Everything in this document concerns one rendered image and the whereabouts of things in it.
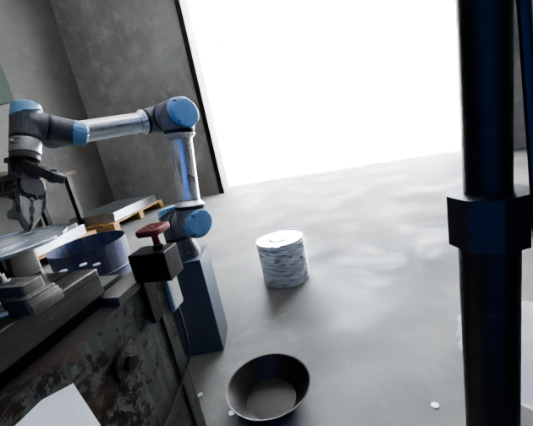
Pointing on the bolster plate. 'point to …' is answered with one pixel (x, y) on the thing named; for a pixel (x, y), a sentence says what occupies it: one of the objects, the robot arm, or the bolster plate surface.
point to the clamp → (18, 291)
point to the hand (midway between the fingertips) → (30, 226)
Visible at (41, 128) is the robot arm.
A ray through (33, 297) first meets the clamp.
